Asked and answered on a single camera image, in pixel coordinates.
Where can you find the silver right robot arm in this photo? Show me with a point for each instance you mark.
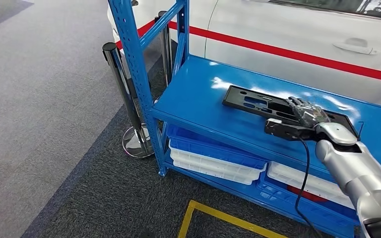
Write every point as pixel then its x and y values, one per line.
pixel 358 174

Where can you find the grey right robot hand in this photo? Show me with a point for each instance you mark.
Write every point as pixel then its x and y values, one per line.
pixel 308 113

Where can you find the blue metal shelf rack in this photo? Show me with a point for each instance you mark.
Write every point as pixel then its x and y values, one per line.
pixel 193 95

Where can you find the white car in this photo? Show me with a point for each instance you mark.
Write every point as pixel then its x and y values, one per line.
pixel 276 26

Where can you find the red plastic tray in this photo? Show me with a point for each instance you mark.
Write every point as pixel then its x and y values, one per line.
pixel 308 195

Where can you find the chrome stanchion post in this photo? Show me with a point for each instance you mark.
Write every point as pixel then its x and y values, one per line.
pixel 167 59
pixel 115 62

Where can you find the red barrier belt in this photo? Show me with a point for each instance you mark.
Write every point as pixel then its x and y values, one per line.
pixel 144 29
pixel 276 51

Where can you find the blue plastic tray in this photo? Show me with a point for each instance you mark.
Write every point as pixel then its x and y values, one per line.
pixel 210 152
pixel 276 197

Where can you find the black plastic car part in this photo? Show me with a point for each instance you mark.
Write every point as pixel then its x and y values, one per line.
pixel 233 98

